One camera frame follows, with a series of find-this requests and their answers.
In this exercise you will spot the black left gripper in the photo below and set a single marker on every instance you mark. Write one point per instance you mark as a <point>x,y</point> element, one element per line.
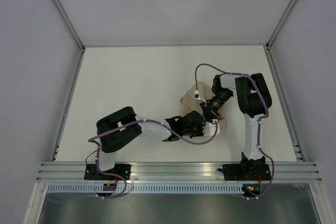
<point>201,132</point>

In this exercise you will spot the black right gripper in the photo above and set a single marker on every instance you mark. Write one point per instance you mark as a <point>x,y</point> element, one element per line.
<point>209,112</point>

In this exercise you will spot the beige cloth napkin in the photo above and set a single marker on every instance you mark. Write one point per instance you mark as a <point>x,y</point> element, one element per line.
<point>187,104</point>

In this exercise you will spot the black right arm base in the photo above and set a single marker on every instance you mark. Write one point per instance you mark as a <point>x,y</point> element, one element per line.
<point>235,172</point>

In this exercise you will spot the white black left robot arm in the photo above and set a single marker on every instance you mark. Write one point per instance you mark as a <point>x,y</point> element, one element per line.
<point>118,129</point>

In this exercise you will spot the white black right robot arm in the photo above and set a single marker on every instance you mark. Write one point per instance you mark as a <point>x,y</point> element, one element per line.
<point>254,100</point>

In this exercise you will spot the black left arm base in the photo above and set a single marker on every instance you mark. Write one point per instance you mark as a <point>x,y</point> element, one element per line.
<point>117,173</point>

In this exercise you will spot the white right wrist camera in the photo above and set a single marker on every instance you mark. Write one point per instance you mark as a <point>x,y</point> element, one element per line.
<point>197,96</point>

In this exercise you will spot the aluminium rear frame bar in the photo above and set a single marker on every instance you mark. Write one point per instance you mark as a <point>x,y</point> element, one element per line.
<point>181,44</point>

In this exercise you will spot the white slotted cable duct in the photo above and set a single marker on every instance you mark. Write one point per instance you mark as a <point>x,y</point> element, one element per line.
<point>146,188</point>

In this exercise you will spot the aluminium table edge rail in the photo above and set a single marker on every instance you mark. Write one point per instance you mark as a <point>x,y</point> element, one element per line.
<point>61,125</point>

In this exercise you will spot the aluminium front mounting rail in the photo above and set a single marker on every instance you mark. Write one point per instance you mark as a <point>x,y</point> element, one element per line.
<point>174,172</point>

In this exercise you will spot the aluminium right frame post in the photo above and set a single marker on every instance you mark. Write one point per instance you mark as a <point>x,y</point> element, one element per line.
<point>283,18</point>

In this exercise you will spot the aluminium frame post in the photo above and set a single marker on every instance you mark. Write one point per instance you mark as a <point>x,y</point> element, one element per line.
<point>65,18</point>
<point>283,18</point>

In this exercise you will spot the aluminium left frame post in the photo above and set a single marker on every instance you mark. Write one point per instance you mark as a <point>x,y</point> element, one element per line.
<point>65,18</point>

